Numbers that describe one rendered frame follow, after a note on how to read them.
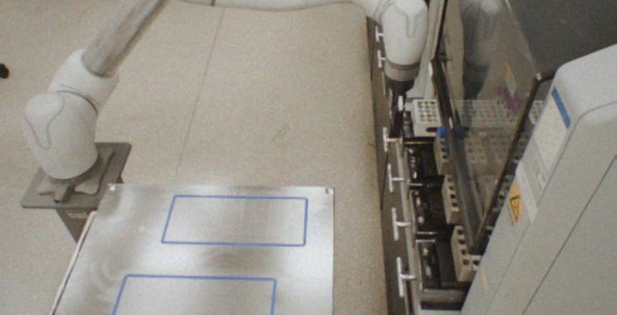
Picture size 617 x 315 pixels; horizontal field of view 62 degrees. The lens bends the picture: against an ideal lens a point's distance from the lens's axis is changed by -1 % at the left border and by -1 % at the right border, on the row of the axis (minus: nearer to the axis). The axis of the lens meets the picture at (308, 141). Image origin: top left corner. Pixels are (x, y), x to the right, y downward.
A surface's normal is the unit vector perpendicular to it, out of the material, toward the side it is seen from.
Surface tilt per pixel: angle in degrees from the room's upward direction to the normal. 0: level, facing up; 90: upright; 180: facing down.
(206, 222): 0
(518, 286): 90
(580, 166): 90
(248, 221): 0
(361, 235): 0
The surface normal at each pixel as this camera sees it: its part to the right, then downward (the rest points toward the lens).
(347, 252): -0.03, -0.70
